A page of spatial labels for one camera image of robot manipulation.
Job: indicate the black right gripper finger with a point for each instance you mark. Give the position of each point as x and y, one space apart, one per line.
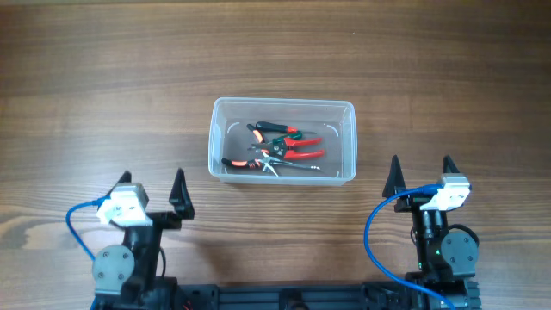
449 165
395 181

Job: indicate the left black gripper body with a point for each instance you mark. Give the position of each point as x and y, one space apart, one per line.
165 222

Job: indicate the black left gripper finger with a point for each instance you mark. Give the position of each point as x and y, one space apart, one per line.
179 197
126 177

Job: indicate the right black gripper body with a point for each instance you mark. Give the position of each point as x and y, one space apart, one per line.
411 203

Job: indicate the clear plastic container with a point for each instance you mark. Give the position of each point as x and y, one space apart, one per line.
333 121

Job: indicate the orange black pliers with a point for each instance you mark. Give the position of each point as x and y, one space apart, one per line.
266 163

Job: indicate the black red screwdriver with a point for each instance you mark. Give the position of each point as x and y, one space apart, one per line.
265 126

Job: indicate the red handled cutters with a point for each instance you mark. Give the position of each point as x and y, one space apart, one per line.
290 149

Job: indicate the green handled screwdriver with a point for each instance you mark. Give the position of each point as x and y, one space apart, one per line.
293 136

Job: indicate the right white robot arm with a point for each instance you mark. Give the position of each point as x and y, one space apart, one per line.
447 253

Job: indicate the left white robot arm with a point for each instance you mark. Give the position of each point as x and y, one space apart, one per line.
126 274

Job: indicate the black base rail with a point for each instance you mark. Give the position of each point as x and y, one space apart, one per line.
366 296

